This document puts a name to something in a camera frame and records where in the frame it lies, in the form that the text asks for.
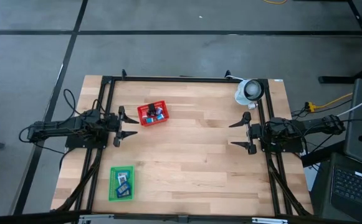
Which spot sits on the green plastic basket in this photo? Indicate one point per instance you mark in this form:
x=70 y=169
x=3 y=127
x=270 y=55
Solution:
x=113 y=186

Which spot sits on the blue memory card pack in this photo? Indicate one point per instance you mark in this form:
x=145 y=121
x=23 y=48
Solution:
x=123 y=188

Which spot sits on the grey equipment case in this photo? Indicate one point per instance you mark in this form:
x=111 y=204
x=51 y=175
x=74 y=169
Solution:
x=358 y=133

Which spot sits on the red plastic basket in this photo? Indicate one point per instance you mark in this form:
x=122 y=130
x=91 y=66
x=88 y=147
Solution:
x=140 y=113

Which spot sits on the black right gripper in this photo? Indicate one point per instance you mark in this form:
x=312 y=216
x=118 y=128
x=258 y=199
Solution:
x=254 y=130

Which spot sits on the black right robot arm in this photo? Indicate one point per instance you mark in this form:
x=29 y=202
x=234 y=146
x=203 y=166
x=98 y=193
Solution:
x=293 y=127

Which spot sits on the white table-level camera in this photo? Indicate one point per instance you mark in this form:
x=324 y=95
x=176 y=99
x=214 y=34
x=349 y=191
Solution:
x=243 y=96

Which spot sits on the dark memory card pack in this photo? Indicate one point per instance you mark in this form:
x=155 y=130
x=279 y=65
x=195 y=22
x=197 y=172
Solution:
x=125 y=194

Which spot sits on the grey metal bracket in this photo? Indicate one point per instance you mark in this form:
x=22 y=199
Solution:
x=269 y=221
x=99 y=217

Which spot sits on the teal memory card pack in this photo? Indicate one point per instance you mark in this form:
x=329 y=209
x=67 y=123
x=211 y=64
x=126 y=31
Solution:
x=123 y=173

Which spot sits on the white memory card pack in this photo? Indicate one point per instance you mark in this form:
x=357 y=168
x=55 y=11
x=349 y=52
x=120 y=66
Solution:
x=122 y=179

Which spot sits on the black desk leg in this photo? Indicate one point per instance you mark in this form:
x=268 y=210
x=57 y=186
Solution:
x=339 y=80

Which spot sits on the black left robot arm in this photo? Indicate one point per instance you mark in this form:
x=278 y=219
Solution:
x=59 y=127

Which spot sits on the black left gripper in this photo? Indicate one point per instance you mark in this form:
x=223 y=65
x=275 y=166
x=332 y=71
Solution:
x=114 y=124

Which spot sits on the pink USB wall charger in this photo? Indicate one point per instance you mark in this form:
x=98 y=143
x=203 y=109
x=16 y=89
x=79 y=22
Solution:
x=144 y=115

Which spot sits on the teal USB wall charger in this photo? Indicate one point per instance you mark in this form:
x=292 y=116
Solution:
x=149 y=120

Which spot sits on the black laptop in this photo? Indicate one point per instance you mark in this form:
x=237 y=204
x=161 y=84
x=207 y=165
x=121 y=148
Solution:
x=355 y=186

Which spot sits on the light blue USB wall charger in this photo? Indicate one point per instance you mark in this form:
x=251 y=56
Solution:
x=160 y=117

